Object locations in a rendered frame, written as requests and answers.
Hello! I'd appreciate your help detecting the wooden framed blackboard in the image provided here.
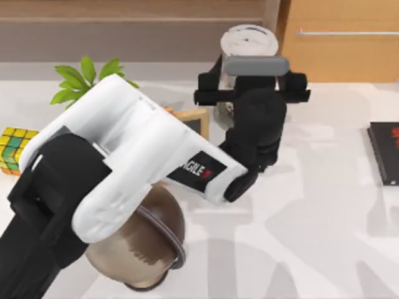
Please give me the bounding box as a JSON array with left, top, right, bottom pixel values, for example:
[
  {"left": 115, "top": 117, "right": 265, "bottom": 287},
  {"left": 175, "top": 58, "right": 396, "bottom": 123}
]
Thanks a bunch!
[{"left": 164, "top": 107, "right": 209, "bottom": 141}]

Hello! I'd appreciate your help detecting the wooden cupboard door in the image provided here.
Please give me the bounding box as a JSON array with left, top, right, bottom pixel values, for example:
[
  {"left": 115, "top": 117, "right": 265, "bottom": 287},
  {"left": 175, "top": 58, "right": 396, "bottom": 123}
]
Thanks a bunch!
[{"left": 276, "top": 0, "right": 399, "bottom": 84}]

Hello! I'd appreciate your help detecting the wooden open shelf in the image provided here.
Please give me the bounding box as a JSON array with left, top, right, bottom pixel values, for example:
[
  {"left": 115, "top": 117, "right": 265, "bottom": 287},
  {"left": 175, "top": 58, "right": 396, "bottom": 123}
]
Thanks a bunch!
[{"left": 0, "top": 0, "right": 281, "bottom": 64}]

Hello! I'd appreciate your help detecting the black book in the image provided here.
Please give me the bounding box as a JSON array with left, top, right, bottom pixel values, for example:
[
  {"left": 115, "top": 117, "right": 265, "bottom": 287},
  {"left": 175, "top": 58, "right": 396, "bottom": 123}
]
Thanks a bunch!
[{"left": 366, "top": 121, "right": 399, "bottom": 187}]

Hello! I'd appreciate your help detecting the green leafy plant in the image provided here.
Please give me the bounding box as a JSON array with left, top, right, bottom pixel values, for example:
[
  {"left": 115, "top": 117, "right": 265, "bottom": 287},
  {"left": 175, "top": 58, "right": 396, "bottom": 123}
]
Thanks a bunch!
[{"left": 50, "top": 55, "right": 140, "bottom": 110}]

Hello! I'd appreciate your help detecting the brown round pot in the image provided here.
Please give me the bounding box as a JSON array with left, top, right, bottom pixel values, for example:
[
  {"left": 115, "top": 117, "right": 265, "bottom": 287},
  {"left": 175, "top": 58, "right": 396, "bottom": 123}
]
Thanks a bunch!
[{"left": 84, "top": 183, "right": 188, "bottom": 292}]

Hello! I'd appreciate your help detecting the colourful puzzle cube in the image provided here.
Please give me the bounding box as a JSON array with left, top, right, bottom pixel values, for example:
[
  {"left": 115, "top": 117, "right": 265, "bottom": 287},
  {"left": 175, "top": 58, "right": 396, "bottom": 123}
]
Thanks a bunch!
[{"left": 0, "top": 126, "right": 40, "bottom": 177}]

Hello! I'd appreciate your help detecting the long metal handle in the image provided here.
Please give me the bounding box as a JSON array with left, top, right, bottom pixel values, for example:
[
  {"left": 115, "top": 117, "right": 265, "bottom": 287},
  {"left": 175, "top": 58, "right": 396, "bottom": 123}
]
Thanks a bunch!
[{"left": 295, "top": 28, "right": 399, "bottom": 37}]

